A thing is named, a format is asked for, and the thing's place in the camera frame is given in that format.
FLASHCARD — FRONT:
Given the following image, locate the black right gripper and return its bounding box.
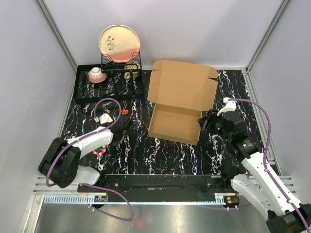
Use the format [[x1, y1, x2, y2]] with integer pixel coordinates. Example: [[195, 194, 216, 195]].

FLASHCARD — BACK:
[[197, 108, 231, 142]]

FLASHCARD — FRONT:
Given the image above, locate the cardboard box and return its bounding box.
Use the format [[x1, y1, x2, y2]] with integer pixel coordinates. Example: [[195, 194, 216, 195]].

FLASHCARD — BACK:
[[147, 60, 218, 145]]

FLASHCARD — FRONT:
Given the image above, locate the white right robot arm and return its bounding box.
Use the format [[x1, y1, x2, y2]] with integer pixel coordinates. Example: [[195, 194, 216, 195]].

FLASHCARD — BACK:
[[198, 109, 311, 233]]

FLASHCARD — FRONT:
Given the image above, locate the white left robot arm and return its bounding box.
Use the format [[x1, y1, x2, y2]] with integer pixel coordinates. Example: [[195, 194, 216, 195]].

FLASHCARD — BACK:
[[38, 116, 132, 192]]

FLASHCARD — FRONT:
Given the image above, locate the small orange flower toy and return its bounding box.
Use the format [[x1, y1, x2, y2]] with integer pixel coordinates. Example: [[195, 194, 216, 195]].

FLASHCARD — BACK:
[[121, 109, 129, 115]]

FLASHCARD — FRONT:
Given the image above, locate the pink flower coaster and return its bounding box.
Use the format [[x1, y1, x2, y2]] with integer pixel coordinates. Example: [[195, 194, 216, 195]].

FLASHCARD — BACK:
[[93, 145, 106, 157]]

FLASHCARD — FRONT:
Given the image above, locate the beige cup in rack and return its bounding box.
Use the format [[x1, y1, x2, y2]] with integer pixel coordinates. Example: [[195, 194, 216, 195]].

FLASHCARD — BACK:
[[124, 61, 141, 80]]

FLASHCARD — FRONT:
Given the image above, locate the pink ceramic bowl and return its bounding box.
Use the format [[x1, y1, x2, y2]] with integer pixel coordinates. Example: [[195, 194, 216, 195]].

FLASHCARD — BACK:
[[88, 67, 107, 83]]

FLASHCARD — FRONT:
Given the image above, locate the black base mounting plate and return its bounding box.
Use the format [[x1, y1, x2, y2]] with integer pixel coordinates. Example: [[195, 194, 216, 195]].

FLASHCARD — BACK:
[[77, 174, 240, 205]]

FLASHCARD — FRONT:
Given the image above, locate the beige and pink plate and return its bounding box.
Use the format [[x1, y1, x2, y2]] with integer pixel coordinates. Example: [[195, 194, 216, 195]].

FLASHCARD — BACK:
[[99, 25, 140, 63]]

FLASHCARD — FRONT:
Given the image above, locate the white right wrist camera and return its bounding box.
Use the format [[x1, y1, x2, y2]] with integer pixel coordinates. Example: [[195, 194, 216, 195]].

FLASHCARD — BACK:
[[217, 97, 236, 116]]

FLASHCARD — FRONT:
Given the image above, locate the black wire tray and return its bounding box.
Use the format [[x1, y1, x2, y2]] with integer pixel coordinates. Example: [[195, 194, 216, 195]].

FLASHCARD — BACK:
[[73, 65, 144, 104]]

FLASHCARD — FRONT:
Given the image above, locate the black wire plate rack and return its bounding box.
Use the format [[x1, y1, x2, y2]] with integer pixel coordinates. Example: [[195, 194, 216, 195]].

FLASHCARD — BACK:
[[101, 52, 142, 73]]

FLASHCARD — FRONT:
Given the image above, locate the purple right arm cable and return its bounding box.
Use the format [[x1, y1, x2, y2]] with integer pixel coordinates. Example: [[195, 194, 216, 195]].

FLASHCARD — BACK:
[[223, 97, 309, 233]]

